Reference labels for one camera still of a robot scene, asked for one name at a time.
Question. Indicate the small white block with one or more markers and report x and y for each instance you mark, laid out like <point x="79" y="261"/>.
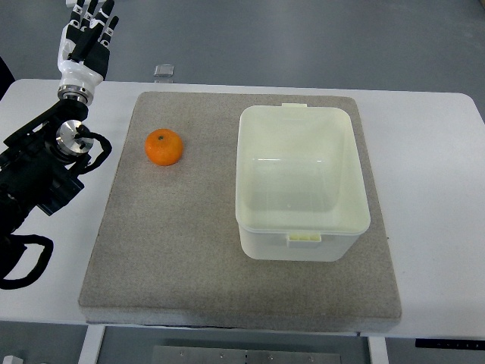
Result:
<point x="9" y="359"/>

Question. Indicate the white table leg right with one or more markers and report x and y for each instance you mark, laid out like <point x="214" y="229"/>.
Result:
<point x="378" y="350"/>

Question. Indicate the grey metal plate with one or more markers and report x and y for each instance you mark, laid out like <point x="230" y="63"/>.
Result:
<point x="172" y="354"/>

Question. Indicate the white table leg left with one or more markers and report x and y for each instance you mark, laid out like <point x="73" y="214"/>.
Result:
<point x="92" y="344"/>

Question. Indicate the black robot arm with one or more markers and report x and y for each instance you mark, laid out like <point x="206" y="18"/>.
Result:
<point x="45" y="157"/>

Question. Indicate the orange fruit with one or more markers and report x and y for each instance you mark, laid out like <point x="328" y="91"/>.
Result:
<point x="164" y="147"/>

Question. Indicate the grey foam mat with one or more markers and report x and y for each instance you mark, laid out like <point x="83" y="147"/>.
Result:
<point x="168" y="251"/>

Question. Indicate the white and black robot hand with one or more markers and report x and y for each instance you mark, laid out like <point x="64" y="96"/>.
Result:
<point x="84" y="53"/>

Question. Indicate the small clear plastic object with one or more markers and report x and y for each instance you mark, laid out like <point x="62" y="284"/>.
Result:
<point x="164" y="71"/>

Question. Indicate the white table leg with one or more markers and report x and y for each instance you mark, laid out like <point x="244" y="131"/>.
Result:
<point x="92" y="344"/>
<point x="378" y="350"/>

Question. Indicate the white plastic box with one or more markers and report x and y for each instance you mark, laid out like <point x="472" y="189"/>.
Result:
<point x="300" y="191"/>

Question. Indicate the black table control panel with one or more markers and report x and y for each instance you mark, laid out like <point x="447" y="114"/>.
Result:
<point x="451" y="344"/>

